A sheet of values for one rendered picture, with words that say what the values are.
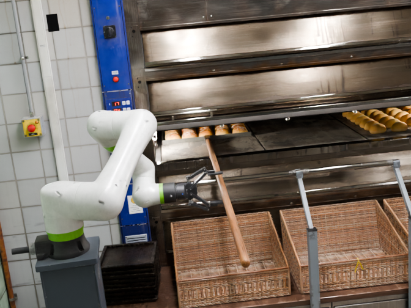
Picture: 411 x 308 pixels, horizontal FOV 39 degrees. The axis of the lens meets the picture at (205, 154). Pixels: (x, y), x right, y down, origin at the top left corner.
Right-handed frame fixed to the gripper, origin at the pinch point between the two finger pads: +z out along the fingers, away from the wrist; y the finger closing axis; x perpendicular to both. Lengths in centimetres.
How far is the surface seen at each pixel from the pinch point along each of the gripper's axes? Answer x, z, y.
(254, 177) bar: -18.4, 17.3, 2.7
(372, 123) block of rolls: -82, 98, -3
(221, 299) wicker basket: -6, -5, 58
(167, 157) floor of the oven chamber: -68, -24, 1
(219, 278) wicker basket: -5.7, -4.5, 47.1
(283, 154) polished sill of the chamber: -56, 39, 3
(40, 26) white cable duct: -54, -80, -76
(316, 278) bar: 4, 40, 48
